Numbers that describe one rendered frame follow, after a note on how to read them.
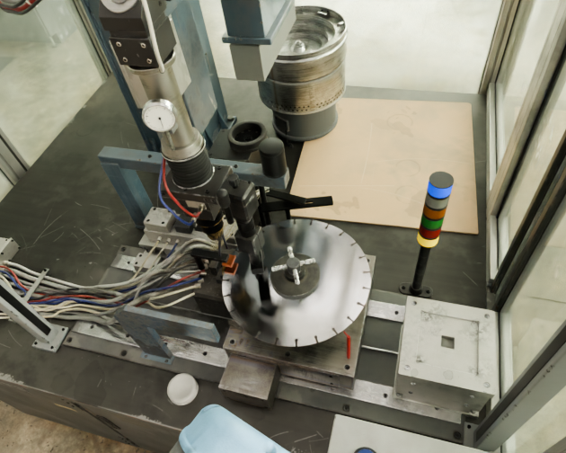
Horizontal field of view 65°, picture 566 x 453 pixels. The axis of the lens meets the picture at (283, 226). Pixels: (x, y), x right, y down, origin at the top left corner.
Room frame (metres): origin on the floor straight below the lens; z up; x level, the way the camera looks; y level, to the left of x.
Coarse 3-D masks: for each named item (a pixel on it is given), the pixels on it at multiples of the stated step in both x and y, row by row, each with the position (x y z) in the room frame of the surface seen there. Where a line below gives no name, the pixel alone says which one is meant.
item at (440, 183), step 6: (432, 174) 0.58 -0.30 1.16; (438, 174) 0.58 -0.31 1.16; (444, 174) 0.58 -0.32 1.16; (450, 174) 0.57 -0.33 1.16; (432, 180) 0.57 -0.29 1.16; (438, 180) 0.57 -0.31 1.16; (444, 180) 0.56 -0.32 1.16; (450, 180) 0.56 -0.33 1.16; (432, 186) 0.56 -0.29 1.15; (438, 186) 0.55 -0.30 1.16; (444, 186) 0.55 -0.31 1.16; (450, 186) 0.55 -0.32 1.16; (432, 192) 0.55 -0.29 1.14; (438, 192) 0.55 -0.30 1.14; (444, 192) 0.54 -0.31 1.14; (450, 192) 0.55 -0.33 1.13; (438, 198) 0.54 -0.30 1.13; (444, 198) 0.54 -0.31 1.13
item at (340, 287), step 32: (288, 224) 0.69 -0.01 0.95; (320, 224) 0.68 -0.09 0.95; (320, 256) 0.58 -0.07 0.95; (352, 256) 0.57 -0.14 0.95; (224, 288) 0.54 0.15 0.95; (256, 288) 0.53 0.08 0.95; (320, 288) 0.50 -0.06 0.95; (352, 288) 0.49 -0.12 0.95; (256, 320) 0.45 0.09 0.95; (288, 320) 0.44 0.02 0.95; (320, 320) 0.43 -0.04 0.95; (352, 320) 0.41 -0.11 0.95
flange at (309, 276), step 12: (276, 264) 0.58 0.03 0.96; (312, 264) 0.56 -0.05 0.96; (276, 276) 0.54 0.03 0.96; (288, 276) 0.53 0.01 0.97; (300, 276) 0.52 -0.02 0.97; (312, 276) 0.53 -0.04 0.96; (276, 288) 0.52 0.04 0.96; (288, 288) 0.51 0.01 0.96; (300, 288) 0.50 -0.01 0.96; (312, 288) 0.50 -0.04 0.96
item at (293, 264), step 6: (288, 246) 0.59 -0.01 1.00; (288, 252) 0.58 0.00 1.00; (294, 258) 0.55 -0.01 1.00; (288, 264) 0.54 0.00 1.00; (294, 264) 0.54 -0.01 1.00; (300, 264) 0.54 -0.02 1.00; (276, 270) 0.54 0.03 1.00; (288, 270) 0.53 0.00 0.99; (294, 270) 0.53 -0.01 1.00; (300, 270) 0.54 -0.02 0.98; (294, 276) 0.51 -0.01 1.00
